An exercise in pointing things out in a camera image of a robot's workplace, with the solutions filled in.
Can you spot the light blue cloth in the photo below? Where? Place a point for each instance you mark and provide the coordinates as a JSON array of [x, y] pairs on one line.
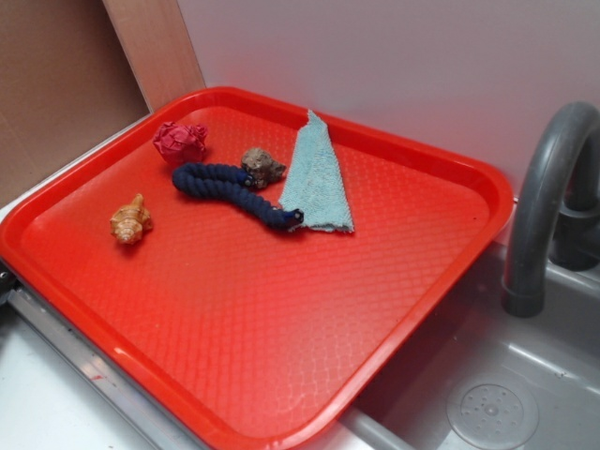
[[314, 183]]

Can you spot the red plastic tray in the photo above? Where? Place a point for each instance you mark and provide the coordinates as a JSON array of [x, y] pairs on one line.
[[252, 338]]

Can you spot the brown rock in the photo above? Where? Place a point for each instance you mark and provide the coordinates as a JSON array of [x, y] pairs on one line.
[[263, 169]]

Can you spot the crumpled pink paper ball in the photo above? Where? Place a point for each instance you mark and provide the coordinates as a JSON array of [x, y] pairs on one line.
[[179, 144]]

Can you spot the orange seashell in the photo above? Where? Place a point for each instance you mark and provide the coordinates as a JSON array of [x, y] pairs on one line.
[[131, 221]]

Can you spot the grey plastic sink basin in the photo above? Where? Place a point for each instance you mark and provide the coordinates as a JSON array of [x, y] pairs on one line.
[[474, 377]]

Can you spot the light wooden board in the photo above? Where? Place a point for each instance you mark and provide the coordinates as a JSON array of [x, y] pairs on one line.
[[156, 43]]

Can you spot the grey toy faucet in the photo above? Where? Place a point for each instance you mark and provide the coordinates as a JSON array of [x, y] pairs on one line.
[[557, 215]]

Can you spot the brown cardboard panel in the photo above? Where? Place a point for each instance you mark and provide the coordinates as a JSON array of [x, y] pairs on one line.
[[66, 86]]

